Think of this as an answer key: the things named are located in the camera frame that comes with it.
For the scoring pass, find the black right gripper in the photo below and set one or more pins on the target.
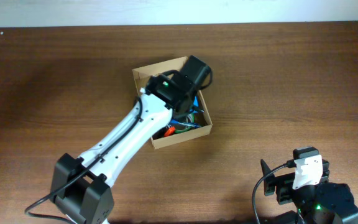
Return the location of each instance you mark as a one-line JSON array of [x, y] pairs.
[[281, 187]]

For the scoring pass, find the green tape roll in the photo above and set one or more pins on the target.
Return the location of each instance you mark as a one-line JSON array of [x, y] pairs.
[[180, 128]]

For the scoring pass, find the blue plastic case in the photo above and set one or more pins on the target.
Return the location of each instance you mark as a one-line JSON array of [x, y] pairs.
[[195, 104]]

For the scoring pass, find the blue ballpoint pen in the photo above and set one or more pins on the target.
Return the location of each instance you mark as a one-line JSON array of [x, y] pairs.
[[192, 125]]

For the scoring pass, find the brown cardboard box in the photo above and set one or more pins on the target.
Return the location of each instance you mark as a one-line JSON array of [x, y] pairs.
[[204, 124]]

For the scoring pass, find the black white marker pen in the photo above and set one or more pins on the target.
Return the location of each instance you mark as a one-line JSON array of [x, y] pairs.
[[197, 109]]

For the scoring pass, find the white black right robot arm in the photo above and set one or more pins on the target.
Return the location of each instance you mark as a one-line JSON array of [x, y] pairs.
[[325, 202]]

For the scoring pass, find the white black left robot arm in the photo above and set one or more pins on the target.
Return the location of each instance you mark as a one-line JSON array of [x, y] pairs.
[[81, 186]]

